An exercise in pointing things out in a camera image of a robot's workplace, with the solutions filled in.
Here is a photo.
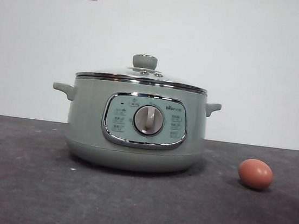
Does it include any glass lid with green knob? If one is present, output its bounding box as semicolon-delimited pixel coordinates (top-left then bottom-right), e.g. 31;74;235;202
75;46;212;94

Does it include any brown egg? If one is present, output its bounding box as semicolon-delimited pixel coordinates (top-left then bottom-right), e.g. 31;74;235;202
236;157;276;192

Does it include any sage green electric cooking pot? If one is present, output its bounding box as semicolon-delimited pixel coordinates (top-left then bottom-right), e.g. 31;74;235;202
43;69;225;184

